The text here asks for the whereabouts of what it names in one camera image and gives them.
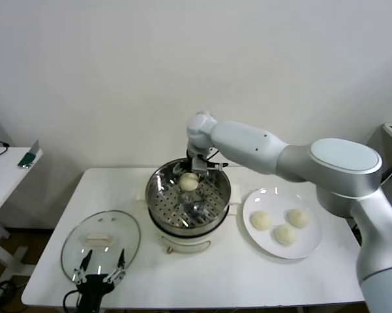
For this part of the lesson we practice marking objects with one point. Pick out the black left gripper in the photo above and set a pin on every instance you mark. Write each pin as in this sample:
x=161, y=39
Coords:
x=94, y=285

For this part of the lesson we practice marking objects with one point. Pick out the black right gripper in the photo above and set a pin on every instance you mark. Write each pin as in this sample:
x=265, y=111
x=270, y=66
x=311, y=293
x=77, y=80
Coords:
x=190, y=159

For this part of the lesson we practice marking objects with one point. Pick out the white steamed baozi bun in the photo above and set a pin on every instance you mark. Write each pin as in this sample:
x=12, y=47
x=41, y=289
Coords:
x=284, y=234
x=188, y=181
x=261, y=220
x=298, y=217

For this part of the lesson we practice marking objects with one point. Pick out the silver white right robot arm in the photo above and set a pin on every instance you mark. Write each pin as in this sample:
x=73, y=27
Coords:
x=248, y=143

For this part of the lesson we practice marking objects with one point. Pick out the perforated steel steamer basket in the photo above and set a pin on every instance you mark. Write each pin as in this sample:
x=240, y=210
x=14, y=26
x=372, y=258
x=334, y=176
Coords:
x=169, y=208

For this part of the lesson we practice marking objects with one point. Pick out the stainless steel steamer pot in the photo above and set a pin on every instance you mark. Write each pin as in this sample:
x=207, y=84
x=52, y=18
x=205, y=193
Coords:
x=182, y=243

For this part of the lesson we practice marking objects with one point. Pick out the white side table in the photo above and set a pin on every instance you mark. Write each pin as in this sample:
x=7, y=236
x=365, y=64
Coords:
x=6, y=182

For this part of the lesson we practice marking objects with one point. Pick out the white round plate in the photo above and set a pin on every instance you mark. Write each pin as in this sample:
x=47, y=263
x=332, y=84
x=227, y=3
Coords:
x=306, y=241

